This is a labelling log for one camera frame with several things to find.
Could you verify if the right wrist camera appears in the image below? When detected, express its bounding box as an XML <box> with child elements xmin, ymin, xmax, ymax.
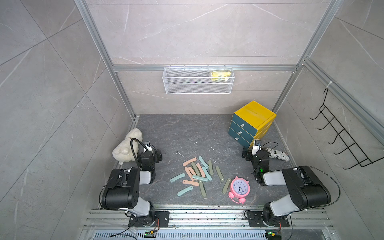
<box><xmin>252</xmin><ymin>140</ymin><xmax>262</xmax><ymax>155</ymax></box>

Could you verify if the pink alarm clock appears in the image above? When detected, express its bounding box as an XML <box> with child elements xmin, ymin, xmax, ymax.
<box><xmin>228</xmin><ymin>176</ymin><xmax>251</xmax><ymax>205</ymax></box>

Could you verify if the pink fruit knife pair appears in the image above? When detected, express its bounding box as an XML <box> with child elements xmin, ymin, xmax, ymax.
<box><xmin>188</xmin><ymin>167</ymin><xmax>196</xmax><ymax>175</ymax></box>
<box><xmin>185</xmin><ymin>167</ymin><xmax>195</xmax><ymax>181</ymax></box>

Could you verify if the yellow teal drawer cabinet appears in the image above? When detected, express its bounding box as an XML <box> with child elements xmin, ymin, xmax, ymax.
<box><xmin>229</xmin><ymin>101</ymin><xmax>277</xmax><ymax>149</ymax></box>

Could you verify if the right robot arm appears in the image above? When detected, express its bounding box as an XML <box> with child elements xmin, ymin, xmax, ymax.
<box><xmin>242</xmin><ymin>148</ymin><xmax>332</xmax><ymax>227</ymax></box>

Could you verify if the olive fruit knife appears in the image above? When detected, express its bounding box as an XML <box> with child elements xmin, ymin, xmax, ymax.
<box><xmin>216</xmin><ymin>166</ymin><xmax>225</xmax><ymax>182</ymax></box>
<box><xmin>199</xmin><ymin>181</ymin><xmax>207</xmax><ymax>198</ymax></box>
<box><xmin>208</xmin><ymin>160</ymin><xmax>214</xmax><ymax>176</ymax></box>
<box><xmin>222</xmin><ymin>178</ymin><xmax>232</xmax><ymax>194</ymax></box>

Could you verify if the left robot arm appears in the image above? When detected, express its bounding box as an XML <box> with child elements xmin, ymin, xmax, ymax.
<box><xmin>99</xmin><ymin>146</ymin><xmax>163</xmax><ymax>228</ymax></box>

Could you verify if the black wire wall hook rack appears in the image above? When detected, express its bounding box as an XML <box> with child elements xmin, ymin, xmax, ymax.
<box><xmin>310</xmin><ymin>88</ymin><xmax>384</xmax><ymax>170</ymax></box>

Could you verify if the teal fruit knife bottom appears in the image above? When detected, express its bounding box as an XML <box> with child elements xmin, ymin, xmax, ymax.
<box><xmin>177</xmin><ymin>186</ymin><xmax>194</xmax><ymax>197</ymax></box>

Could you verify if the pink fruit knife left pair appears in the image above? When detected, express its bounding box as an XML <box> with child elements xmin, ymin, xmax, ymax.
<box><xmin>185</xmin><ymin>167</ymin><xmax>195</xmax><ymax>181</ymax></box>

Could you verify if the yellow item in basket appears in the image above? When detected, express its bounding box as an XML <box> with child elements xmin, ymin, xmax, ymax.
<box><xmin>209</xmin><ymin>71</ymin><xmax>232</xmax><ymax>82</ymax></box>

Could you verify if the white plush dog toy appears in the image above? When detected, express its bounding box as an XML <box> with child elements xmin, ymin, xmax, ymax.
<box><xmin>112</xmin><ymin>128</ymin><xmax>143</xmax><ymax>165</ymax></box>

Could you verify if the teal fruit knife middle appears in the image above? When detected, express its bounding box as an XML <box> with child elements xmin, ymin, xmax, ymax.
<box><xmin>193</xmin><ymin>175</ymin><xmax>209</xmax><ymax>182</ymax></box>

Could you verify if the teal fruit knife left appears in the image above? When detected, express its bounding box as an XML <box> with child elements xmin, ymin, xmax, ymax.
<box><xmin>170</xmin><ymin>173</ymin><xmax>186</xmax><ymax>183</ymax></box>

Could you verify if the teal fruit knife upper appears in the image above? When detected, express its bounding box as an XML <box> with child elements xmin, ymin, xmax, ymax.
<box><xmin>199</xmin><ymin>156</ymin><xmax>209</xmax><ymax>169</ymax></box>

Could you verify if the teal fruit knife centre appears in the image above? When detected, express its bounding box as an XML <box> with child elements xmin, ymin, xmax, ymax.
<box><xmin>202</xmin><ymin>167</ymin><xmax>212</xmax><ymax>181</ymax></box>

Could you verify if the olive fruit knife bottom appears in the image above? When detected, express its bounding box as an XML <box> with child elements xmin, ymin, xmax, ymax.
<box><xmin>199</xmin><ymin>181</ymin><xmax>207</xmax><ymax>198</ymax></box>

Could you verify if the white wire wall basket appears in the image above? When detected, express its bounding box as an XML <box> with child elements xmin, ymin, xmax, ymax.
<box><xmin>162</xmin><ymin>66</ymin><xmax>235</xmax><ymax>95</ymax></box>

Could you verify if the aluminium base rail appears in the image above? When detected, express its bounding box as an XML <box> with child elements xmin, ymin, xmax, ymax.
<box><xmin>78</xmin><ymin>205</ymin><xmax>339</xmax><ymax>240</ymax></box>

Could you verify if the teal fruit knife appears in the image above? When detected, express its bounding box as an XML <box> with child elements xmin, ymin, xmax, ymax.
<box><xmin>202</xmin><ymin>167</ymin><xmax>212</xmax><ymax>181</ymax></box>
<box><xmin>193</xmin><ymin>175</ymin><xmax>209</xmax><ymax>182</ymax></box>
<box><xmin>199</xmin><ymin>156</ymin><xmax>209</xmax><ymax>169</ymax></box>
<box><xmin>170</xmin><ymin>173</ymin><xmax>186</xmax><ymax>183</ymax></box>
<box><xmin>177</xmin><ymin>186</ymin><xmax>194</xmax><ymax>197</ymax></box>

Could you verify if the white patterned toy shoe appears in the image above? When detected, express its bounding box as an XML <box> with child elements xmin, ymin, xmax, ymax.
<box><xmin>265</xmin><ymin>148</ymin><xmax>290</xmax><ymax>162</ymax></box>

